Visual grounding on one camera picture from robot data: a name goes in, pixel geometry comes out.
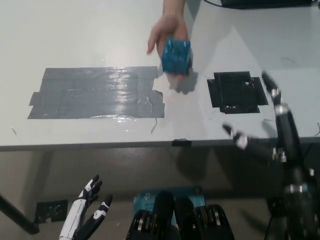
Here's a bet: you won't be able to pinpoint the robot right hand black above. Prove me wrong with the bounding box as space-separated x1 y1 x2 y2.
221 70 316 193

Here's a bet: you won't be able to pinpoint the person's bare hand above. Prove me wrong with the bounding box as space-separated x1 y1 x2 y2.
146 14 194 77

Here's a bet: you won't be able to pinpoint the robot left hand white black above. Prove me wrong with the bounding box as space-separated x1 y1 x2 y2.
58 174 113 240

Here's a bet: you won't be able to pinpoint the blue rubik's cube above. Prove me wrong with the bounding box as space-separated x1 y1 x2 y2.
159 37 194 76

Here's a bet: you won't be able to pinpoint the robot body black blocks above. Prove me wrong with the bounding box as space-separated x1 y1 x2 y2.
126 189 237 240

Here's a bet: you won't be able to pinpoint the black table leg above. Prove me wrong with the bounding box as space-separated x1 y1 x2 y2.
0 191 40 236

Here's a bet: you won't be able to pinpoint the black tape square patch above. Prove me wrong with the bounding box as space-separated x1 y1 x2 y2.
206 71 269 115

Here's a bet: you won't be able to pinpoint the teal printed box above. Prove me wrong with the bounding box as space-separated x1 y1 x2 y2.
133 185 207 214

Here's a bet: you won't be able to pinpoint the dark flat device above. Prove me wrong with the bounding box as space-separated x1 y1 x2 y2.
220 0 320 10

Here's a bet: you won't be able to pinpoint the grey duct tape patch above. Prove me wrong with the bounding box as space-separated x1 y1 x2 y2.
26 65 166 120

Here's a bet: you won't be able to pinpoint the thin black cable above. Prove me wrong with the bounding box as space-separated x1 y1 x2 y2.
259 216 275 240

